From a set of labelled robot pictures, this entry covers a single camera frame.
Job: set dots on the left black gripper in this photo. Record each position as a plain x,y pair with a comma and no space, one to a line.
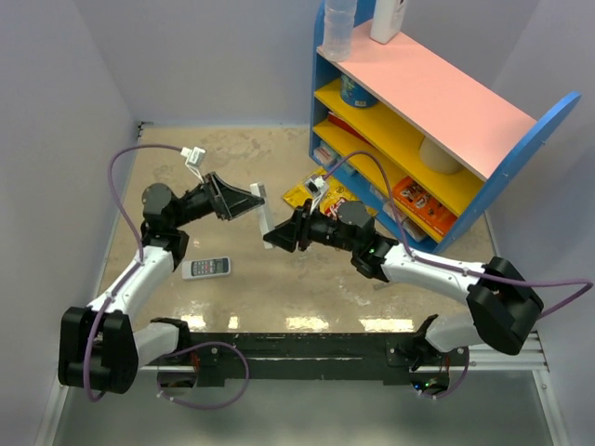
231,203

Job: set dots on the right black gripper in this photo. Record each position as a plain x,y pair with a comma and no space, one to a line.
286,235

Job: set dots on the white long remote control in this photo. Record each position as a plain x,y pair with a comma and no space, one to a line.
264,213

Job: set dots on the grey button remote control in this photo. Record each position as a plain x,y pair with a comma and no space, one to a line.
209,268

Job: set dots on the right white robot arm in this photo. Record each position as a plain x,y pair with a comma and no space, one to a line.
499,313

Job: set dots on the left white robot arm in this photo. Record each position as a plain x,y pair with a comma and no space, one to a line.
99,351

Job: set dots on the yellow Lays chip bag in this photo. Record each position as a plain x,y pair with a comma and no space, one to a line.
337,194

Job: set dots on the pack of tissue packets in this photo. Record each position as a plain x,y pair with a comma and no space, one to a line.
328,157

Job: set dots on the red flat box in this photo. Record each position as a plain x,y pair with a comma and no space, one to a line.
336,120

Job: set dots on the orange product box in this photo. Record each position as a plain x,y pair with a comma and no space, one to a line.
421,203

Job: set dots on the blue snack can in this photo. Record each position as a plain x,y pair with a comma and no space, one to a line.
354,94

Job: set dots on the brown paper roll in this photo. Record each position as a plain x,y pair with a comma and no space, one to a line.
437,159

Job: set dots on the blue yellow pink shelf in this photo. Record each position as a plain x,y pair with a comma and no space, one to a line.
420,95

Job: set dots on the clear plastic bottle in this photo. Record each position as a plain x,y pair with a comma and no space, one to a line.
339,18

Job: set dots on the white plastic container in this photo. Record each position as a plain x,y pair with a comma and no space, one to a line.
387,20

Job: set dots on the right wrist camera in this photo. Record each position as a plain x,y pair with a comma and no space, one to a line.
317,187

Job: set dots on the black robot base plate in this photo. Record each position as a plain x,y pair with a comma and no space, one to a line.
309,356

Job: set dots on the aluminium rail frame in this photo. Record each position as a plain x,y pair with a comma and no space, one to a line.
479,397

